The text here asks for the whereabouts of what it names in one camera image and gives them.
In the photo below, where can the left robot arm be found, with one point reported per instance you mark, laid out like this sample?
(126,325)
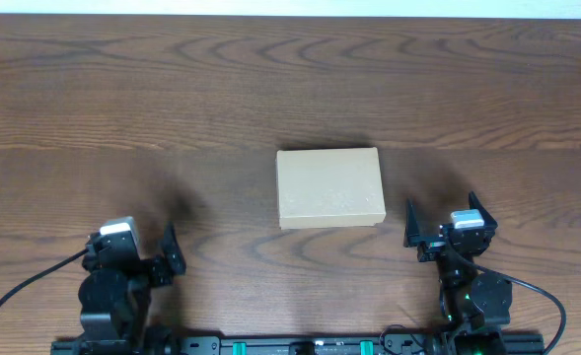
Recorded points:
(116,296)

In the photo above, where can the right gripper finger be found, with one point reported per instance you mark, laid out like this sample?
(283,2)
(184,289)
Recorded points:
(412,234)
(474,203)

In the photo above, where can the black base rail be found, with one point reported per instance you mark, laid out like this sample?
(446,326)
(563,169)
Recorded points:
(391,343)

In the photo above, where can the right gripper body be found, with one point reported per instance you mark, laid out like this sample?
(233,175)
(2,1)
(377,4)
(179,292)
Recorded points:
(430,251)

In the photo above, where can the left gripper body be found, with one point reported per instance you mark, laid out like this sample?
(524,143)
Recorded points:
(156,271)

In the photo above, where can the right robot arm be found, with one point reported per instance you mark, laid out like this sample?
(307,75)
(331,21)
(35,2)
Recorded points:
(475,303)

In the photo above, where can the cardboard box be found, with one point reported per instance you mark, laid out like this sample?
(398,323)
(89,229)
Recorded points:
(329,188)

